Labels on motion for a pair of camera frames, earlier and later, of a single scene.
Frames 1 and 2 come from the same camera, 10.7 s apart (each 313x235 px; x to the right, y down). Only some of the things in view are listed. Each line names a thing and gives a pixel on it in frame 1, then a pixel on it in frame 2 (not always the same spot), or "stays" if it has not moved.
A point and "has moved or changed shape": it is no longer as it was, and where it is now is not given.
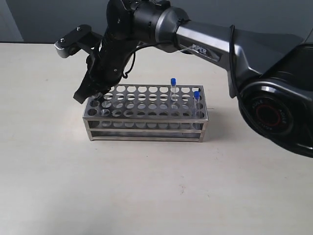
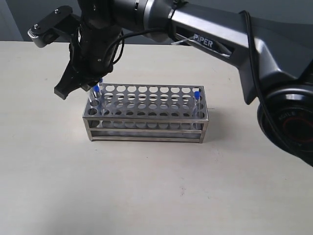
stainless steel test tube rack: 149,113 stays
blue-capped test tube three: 196,91 stays
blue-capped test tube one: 174,90 has moved or changed shape
